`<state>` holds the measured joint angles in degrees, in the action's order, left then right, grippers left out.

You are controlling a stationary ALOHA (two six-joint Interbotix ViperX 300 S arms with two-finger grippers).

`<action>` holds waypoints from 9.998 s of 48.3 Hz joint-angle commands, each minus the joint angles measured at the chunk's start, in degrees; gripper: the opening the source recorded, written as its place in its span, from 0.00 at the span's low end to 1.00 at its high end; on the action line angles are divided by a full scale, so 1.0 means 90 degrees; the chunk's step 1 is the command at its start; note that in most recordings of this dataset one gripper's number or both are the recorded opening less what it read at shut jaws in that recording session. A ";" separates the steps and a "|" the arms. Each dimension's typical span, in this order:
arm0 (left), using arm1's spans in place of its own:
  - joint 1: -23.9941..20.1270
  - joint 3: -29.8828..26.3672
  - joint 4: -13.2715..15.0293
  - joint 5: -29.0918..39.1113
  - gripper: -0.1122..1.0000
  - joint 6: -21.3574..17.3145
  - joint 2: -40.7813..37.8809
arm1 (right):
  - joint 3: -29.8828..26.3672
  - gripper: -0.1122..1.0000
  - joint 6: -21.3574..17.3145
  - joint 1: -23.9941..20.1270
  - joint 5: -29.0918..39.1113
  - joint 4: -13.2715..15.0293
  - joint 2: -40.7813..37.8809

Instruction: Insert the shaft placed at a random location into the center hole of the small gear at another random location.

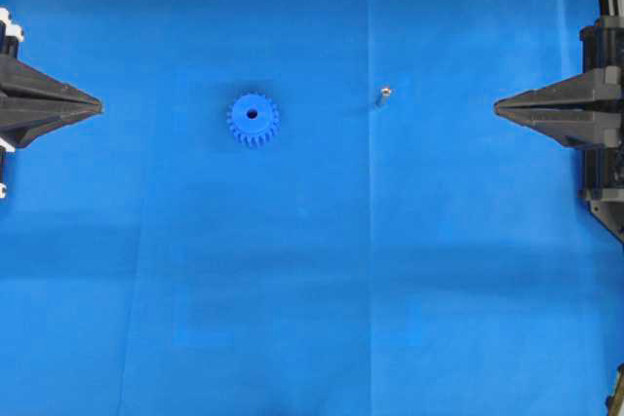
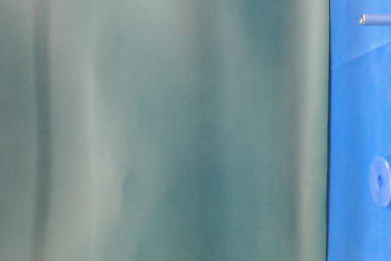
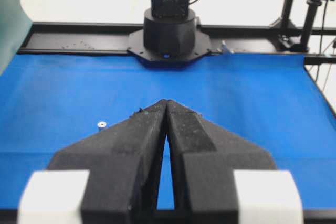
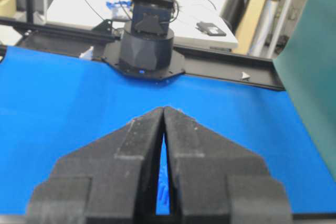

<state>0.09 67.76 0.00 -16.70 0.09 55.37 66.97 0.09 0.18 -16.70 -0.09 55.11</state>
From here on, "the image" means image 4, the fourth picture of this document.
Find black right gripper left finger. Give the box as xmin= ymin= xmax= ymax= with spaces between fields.
xmin=27 ymin=107 xmax=164 ymax=223

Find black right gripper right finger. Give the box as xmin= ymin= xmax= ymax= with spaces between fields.
xmin=164 ymin=107 xmax=292 ymax=223

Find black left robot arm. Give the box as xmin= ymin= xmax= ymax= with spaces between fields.
xmin=102 ymin=0 xmax=185 ymax=81

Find blue table mat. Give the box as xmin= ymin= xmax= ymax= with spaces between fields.
xmin=1 ymin=47 xmax=335 ymax=215

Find green backdrop sheet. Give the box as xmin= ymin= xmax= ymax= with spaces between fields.
xmin=274 ymin=0 xmax=335 ymax=176

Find black flat device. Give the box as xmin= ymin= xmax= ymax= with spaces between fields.
xmin=196 ymin=22 xmax=226 ymax=37

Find white side table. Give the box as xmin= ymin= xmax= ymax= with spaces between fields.
xmin=47 ymin=0 xmax=238 ymax=49

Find black frame rail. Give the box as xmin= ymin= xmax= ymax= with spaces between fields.
xmin=1 ymin=18 xmax=285 ymax=91

